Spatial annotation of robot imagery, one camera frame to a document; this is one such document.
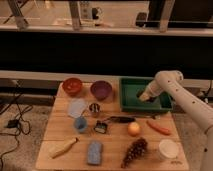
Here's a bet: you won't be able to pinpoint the blue sponge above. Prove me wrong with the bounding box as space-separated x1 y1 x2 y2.
87 140 103 165

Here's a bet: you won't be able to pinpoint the blue cup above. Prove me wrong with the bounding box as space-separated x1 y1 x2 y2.
74 116 87 133

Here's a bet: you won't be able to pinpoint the light blue cloth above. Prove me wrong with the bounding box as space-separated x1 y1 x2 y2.
68 98 87 118

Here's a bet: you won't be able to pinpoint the small metal cup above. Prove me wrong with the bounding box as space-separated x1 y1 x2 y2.
89 103 100 117

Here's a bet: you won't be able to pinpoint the green plastic tray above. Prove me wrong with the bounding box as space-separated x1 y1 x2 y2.
119 78 173 113

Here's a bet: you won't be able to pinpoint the purple bowl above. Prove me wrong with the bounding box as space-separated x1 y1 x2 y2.
90 80 112 100

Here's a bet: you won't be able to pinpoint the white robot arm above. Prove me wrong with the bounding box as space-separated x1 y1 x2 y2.
139 70 213 171

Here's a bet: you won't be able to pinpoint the brown pine cone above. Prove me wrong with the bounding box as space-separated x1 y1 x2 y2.
121 138 148 168

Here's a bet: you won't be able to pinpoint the white round container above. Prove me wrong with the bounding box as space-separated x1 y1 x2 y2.
157 139 179 160

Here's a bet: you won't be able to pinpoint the orange round fruit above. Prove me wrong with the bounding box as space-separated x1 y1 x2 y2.
127 122 141 136

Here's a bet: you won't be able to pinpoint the black floor cables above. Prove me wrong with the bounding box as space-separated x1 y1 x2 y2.
0 79 34 171

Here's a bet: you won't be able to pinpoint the black binder clip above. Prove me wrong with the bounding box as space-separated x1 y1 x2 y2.
94 121 108 134

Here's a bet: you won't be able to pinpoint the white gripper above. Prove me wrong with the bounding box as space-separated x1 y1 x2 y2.
139 81 163 101

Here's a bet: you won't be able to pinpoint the wooden board table top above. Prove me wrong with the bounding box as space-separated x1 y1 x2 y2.
36 88 189 171

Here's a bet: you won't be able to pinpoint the red bowl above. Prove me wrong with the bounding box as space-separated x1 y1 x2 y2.
62 78 82 96

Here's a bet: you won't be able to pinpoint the orange carrot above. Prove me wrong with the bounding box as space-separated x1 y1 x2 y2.
146 120 171 135

